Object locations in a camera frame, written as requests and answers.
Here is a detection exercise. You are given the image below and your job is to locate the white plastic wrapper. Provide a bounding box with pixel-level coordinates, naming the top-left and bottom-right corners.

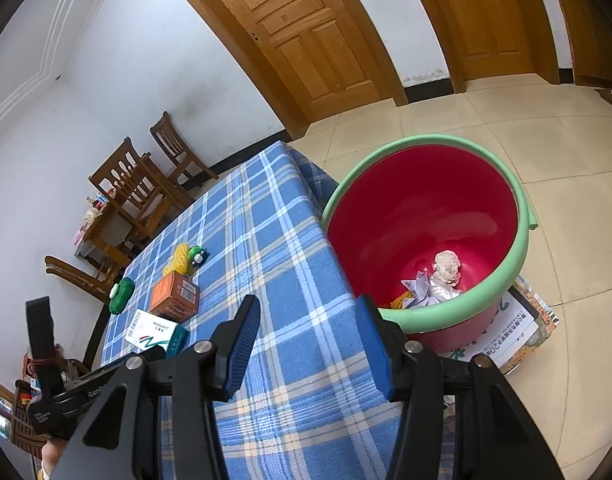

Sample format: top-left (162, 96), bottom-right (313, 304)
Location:
top-left (401, 272), bottom-right (461, 309)

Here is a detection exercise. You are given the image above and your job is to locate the orange cardboard box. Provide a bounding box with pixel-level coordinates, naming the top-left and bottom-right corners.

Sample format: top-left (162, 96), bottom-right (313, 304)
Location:
top-left (149, 271), bottom-right (199, 323)

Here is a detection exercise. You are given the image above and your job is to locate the white teal carton box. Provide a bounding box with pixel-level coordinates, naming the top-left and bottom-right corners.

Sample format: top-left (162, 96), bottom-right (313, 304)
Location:
top-left (124, 310), bottom-right (189, 358)

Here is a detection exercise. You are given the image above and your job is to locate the yellow foam fruit net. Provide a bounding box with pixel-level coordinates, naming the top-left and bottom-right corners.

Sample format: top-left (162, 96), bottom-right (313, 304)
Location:
top-left (389, 290), bottom-right (415, 310)

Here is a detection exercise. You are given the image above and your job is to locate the white tissue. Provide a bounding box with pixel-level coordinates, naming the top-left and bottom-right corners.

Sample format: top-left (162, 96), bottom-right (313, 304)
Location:
top-left (433, 250), bottom-right (461, 287)

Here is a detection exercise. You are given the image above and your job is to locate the person's left hand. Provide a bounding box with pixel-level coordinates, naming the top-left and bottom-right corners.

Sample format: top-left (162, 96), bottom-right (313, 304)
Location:
top-left (39, 439), bottom-right (67, 480)

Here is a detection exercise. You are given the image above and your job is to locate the green small toy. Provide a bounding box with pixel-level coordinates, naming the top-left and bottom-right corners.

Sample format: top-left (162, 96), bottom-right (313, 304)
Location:
top-left (187, 246), bottom-right (208, 268)

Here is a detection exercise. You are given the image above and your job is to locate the blue plaid tablecloth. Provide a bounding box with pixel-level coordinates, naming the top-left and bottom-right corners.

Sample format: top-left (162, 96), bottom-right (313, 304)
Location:
top-left (102, 142), bottom-right (401, 479)

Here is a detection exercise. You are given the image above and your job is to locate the wooden chair at left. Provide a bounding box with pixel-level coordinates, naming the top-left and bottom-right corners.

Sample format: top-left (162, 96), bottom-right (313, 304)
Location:
top-left (44, 256), bottom-right (120, 304)

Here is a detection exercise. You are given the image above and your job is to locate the green flower-shaped toy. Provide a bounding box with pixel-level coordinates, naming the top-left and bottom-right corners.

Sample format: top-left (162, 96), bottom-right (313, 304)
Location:
top-left (108, 278), bottom-right (135, 315)

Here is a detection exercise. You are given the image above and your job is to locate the red bucket green rim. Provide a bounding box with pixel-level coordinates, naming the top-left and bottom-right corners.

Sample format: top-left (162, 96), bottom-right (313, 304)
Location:
top-left (321, 134), bottom-right (538, 353)

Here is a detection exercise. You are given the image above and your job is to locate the printed paper under bucket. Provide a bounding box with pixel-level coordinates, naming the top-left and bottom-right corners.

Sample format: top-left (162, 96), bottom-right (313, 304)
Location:
top-left (441, 275), bottom-right (560, 375)

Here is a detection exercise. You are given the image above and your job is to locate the wooden dining table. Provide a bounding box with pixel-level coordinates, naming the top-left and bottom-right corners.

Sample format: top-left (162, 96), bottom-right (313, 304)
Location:
top-left (73, 193), bottom-right (132, 269)

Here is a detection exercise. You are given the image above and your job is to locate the wooden chair near table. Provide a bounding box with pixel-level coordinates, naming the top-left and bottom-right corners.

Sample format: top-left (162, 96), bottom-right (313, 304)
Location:
top-left (88, 138), bottom-right (193, 240)

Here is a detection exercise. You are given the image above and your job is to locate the far wooden chair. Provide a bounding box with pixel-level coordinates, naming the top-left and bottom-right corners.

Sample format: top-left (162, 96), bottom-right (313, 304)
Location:
top-left (150, 110), bottom-right (219, 188)

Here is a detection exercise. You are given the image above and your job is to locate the left wooden door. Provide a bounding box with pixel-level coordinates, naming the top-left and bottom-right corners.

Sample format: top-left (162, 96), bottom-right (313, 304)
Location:
top-left (187, 0), bottom-right (407, 139)

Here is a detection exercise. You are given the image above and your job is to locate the right wooden door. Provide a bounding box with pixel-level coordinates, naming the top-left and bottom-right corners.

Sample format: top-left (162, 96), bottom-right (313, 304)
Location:
top-left (421, 0), bottom-right (560, 93)

